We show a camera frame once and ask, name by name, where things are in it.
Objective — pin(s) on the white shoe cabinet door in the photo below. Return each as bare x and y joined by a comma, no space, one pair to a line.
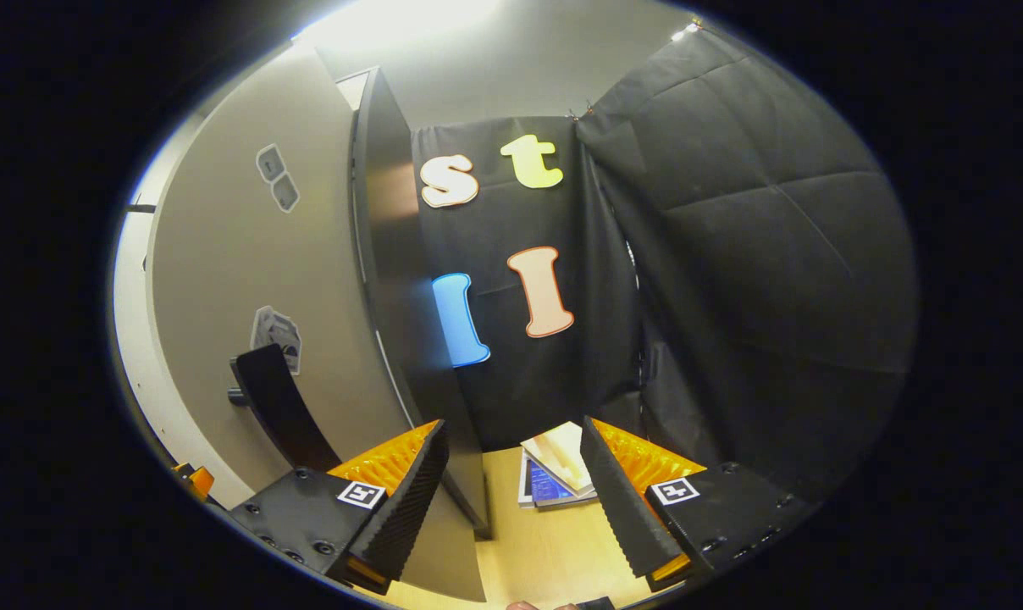
132,322
325,254

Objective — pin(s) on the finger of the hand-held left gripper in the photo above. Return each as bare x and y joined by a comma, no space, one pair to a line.
196,481

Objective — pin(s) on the black backdrop cloth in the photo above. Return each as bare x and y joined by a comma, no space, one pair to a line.
774,254
520,220

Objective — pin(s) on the blue cover book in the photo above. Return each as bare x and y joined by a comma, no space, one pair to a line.
550,487

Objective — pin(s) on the white and grey shoe cabinet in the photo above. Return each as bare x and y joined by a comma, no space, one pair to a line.
393,254

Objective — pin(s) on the beige booklet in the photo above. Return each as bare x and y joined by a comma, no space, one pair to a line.
562,453

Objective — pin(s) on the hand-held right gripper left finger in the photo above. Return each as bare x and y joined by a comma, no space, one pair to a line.
410,500

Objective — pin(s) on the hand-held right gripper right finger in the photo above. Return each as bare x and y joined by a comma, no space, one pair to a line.
617,500

